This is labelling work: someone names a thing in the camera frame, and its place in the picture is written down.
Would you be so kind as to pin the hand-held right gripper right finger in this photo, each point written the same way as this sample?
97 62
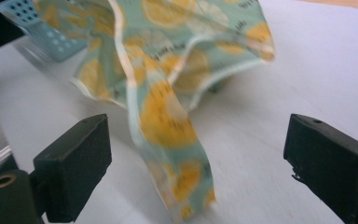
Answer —
332 165

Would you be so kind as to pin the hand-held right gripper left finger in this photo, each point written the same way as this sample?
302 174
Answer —
74 168

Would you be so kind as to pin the orange slice print fabric bag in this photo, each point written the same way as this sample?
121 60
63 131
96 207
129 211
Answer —
164 118

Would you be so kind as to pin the light blue perforated plastic basket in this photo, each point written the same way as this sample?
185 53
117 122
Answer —
43 34

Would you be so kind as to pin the white table mat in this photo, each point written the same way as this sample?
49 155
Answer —
292 77

